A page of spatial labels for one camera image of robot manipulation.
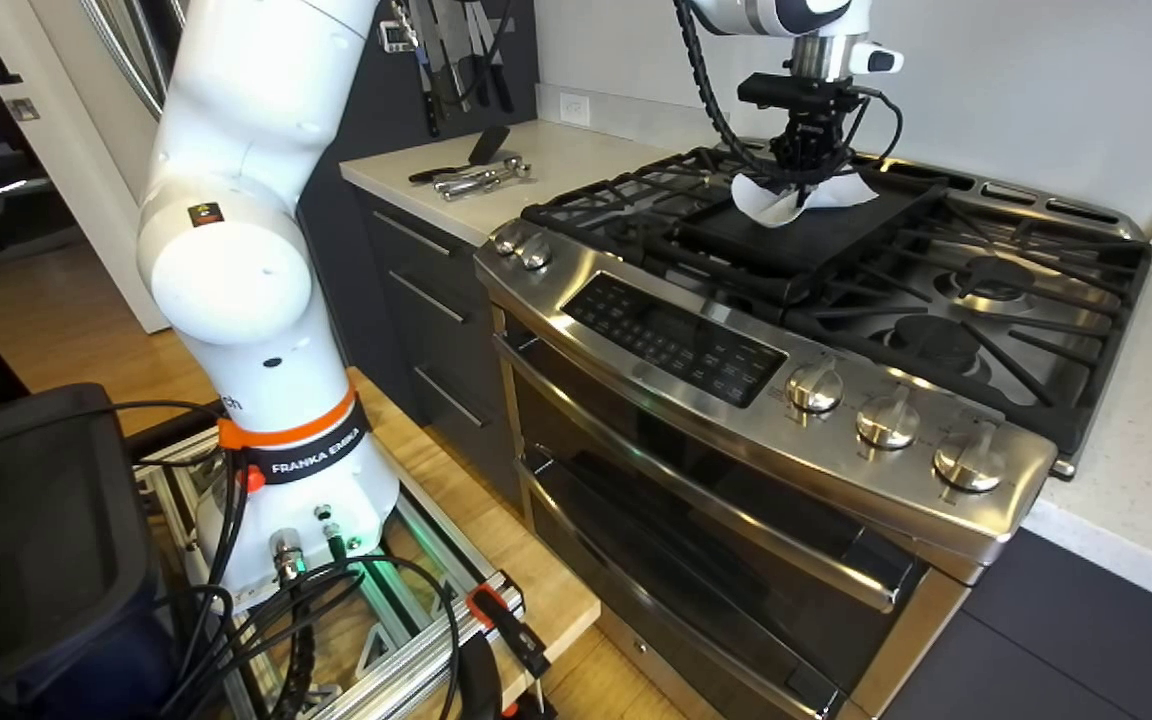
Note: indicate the white kitchen timer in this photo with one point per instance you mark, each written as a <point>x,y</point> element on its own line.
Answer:
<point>401,34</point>

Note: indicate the stainless steel gas range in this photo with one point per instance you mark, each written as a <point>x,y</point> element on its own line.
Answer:
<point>738,440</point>

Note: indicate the black plastic bin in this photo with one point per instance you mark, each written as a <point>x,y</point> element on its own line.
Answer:
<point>28,560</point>

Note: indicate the white cloth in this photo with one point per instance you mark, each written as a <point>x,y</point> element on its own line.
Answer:
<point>768,203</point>

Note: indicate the white electrical outlet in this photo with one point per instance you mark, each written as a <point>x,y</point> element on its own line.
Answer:
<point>575,109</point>

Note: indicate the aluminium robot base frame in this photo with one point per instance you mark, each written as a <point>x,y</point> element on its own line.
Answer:
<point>388,652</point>

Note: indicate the black griddle tray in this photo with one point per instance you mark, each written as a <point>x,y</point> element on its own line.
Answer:
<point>803,245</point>

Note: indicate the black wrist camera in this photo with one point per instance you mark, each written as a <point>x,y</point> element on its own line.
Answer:
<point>798,91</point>

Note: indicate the silver stove knob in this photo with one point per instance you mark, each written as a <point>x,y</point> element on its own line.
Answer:
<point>971,465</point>
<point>506,245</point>
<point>887,425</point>
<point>532,258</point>
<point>815,389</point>

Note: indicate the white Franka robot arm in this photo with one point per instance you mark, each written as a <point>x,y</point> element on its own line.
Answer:
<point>256,203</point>

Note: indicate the dark grey drawer cabinet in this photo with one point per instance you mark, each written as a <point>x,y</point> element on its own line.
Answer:
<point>420,332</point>

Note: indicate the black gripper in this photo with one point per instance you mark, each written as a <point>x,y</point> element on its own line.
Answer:
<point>816,132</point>

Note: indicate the black spatula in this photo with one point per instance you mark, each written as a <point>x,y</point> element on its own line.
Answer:
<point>484,146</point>

